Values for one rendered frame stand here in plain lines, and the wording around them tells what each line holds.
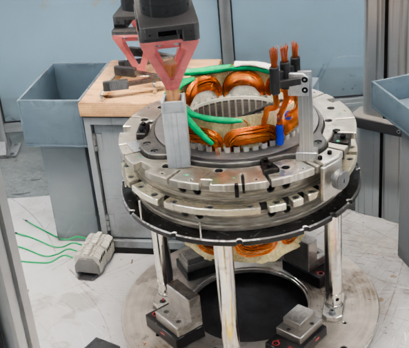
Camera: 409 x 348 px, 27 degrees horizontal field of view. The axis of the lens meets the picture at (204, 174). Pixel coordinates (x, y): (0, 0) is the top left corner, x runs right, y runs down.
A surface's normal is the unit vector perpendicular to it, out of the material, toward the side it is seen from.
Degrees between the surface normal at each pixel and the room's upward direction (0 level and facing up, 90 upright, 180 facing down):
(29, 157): 0
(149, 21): 6
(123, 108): 90
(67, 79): 90
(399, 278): 0
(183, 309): 90
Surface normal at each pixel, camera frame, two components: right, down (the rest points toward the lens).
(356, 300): -0.08, -0.88
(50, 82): 0.98, 0.02
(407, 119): -0.95, 0.21
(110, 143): -0.18, 0.48
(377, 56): -0.60, 0.42
